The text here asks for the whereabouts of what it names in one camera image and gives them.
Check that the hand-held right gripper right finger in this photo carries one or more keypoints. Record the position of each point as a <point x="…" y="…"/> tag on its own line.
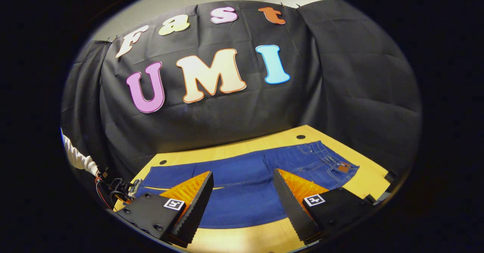
<point x="293" y="209"/>

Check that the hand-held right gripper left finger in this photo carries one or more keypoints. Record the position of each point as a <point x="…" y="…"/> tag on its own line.
<point x="196" y="207"/>

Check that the blue jeans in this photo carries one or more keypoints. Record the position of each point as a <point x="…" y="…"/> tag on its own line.
<point x="245" y="192"/>

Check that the black backdrop cloth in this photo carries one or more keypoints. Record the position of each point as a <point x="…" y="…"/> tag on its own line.
<point x="227" y="120"/>

